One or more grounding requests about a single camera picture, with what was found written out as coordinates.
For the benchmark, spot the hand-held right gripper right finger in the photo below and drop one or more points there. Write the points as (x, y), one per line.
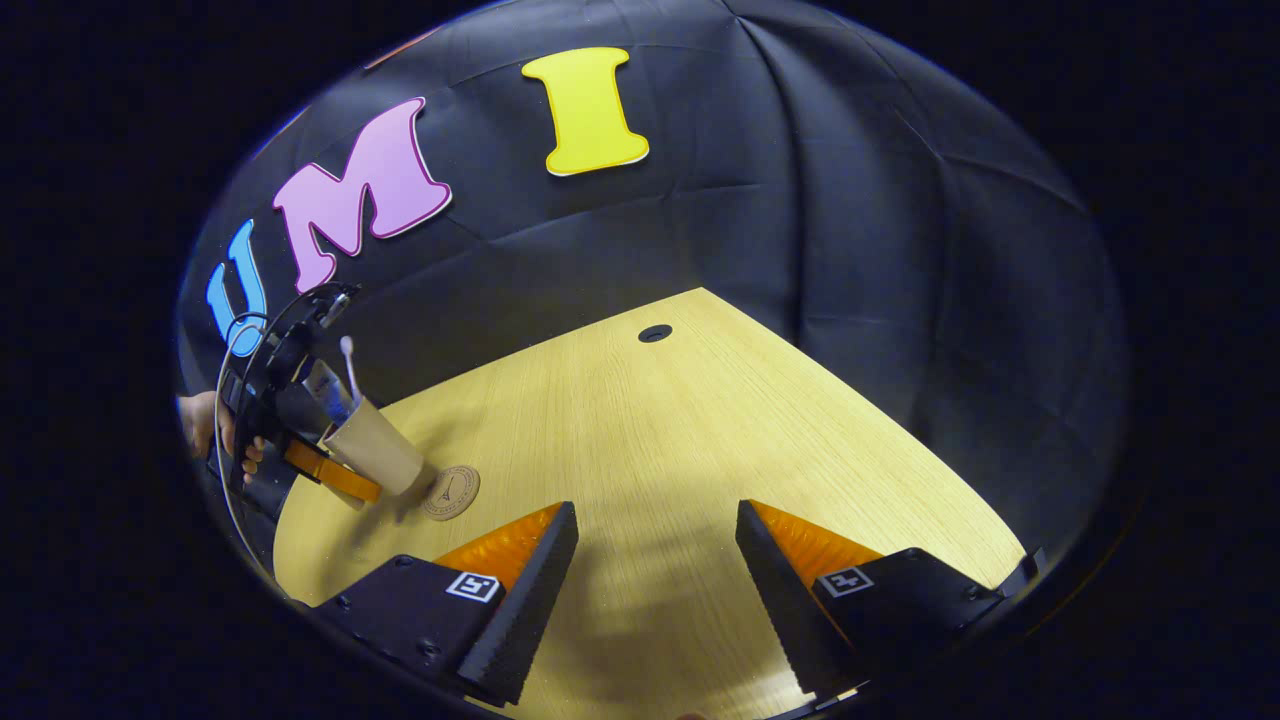
(780, 600)

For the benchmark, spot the white toothpaste tube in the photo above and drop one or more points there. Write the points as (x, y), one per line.
(325, 385)

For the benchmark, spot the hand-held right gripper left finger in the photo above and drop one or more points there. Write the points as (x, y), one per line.
(530, 600)

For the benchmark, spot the pale pink toothbrush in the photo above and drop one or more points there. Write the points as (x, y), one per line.
(350, 365)

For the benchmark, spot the round cork coaster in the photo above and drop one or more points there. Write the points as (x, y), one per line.
(452, 493)

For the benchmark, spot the black backdrop cloth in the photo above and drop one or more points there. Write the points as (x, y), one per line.
(800, 200)

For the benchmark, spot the wooden desktop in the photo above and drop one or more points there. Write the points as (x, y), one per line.
(650, 430)

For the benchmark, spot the beige cup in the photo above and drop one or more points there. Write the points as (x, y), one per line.
(385, 450)

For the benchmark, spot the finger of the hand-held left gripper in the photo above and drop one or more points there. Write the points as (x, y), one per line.
(335, 472)
(300, 410)

